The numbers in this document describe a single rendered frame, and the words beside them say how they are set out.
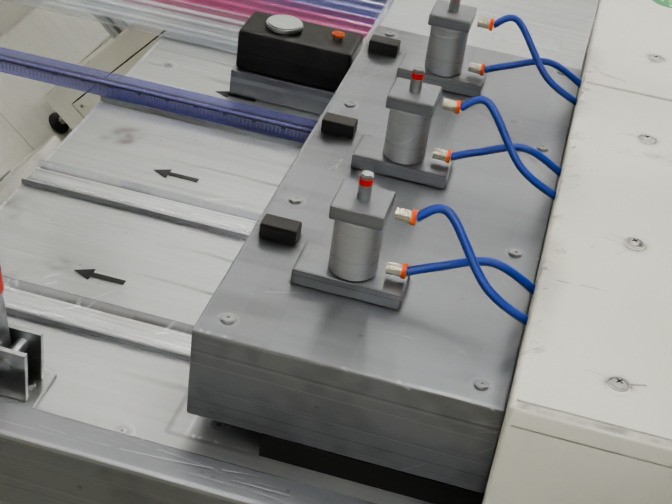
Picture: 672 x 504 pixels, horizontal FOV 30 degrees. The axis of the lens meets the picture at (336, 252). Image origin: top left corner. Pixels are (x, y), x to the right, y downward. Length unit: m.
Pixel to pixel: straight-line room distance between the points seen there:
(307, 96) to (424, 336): 0.31
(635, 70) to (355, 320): 0.29
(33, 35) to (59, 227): 1.78
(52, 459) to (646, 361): 0.25
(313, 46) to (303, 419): 0.33
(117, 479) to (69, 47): 2.01
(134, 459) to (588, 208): 0.25
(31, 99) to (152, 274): 1.71
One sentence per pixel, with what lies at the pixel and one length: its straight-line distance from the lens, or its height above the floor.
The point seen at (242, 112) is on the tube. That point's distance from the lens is 0.79.
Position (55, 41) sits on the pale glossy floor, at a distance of 2.49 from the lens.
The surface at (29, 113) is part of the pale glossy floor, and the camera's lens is 2.33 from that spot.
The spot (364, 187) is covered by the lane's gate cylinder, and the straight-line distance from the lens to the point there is 0.53.
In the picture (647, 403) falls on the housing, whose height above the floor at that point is 1.26.
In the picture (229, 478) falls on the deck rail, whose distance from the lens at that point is 0.53.
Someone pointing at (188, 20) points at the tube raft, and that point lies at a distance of 0.91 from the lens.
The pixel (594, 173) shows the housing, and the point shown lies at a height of 1.24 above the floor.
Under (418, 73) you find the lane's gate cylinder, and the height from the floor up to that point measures 1.20.
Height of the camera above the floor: 1.45
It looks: 31 degrees down
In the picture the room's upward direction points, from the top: 59 degrees clockwise
